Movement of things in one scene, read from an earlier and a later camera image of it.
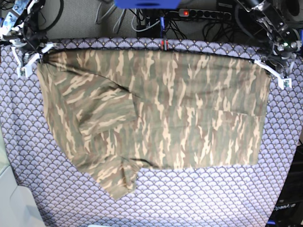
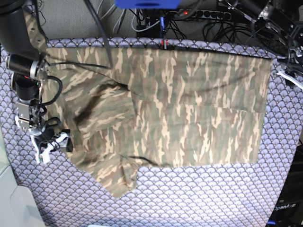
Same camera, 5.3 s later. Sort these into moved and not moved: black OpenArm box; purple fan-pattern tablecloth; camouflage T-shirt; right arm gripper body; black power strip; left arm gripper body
Moved: left arm gripper body; right arm gripper body
Not moved: black OpenArm box; camouflage T-shirt; black power strip; purple fan-pattern tablecloth
